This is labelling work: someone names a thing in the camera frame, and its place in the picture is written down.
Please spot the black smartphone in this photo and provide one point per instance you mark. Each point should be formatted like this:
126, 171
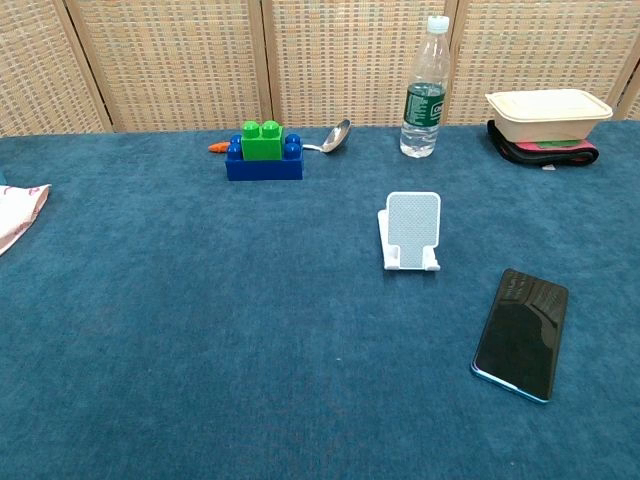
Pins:
520, 335

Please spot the white phone stand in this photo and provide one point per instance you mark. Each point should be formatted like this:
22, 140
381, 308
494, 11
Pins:
413, 230

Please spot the blue toy building block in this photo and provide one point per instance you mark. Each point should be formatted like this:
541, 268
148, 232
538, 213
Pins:
265, 167

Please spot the blue table cloth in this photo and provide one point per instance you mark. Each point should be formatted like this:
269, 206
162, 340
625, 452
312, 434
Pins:
250, 325

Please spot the green toy building block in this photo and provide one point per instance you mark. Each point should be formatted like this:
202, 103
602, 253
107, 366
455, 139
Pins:
262, 142

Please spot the clear plastic water bottle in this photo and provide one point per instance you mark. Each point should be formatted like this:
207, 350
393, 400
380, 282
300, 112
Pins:
423, 110

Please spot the woven bamboo folding screen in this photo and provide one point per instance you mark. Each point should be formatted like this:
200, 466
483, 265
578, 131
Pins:
200, 60

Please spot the beige lidded lunch box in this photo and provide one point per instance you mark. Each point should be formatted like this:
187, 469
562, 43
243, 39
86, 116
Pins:
547, 114

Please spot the white wet wipes pack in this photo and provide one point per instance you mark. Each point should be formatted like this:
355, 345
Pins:
15, 212

